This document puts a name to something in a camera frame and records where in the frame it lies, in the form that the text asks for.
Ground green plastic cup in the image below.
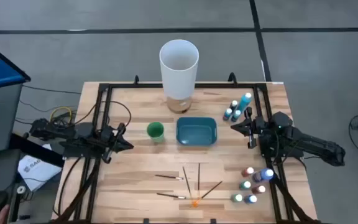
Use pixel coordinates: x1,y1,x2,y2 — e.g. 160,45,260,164
146,121,165,144

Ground computer desk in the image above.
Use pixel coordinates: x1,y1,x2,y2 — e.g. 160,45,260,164
0,83,24,156

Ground large blue paint bottle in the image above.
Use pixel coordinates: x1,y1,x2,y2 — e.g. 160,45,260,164
252,168,275,184

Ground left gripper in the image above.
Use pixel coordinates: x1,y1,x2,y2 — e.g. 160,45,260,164
99,123,134,164

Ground black brush with white print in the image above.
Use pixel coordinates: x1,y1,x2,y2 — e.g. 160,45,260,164
156,192,187,200

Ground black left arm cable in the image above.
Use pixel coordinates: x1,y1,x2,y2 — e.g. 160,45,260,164
73,100,132,129

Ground teal plastic bin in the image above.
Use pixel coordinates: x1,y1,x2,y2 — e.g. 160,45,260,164
175,116,218,147

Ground black metal table frame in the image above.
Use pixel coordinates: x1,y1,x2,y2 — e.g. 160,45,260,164
53,81,321,224

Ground gold-ferrule round paintbrush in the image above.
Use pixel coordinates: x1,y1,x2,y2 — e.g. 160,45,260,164
182,166,193,198

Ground white shade wooden base lamp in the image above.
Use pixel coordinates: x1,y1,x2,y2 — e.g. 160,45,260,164
159,39,200,114

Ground black floor cable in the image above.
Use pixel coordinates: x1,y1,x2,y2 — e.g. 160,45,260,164
19,100,79,113
22,85,82,95

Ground thin black silver-ferrule brush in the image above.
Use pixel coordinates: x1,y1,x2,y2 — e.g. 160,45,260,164
154,174,185,181

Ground large teal paint bottle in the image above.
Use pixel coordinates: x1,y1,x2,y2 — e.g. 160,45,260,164
236,92,253,113

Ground black desk beam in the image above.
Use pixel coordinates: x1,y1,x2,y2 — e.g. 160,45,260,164
9,133,65,168

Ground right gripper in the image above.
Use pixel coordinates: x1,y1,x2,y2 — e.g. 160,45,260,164
231,107,265,149

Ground white printed cardboard box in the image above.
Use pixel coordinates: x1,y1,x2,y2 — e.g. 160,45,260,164
17,143,63,192

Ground orange fan paintbrush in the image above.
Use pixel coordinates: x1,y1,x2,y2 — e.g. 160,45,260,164
191,180,223,208

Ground black computer mouse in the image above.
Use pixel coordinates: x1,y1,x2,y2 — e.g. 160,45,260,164
0,190,9,218

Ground yellow cable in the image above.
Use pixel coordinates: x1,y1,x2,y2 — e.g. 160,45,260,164
48,106,73,124

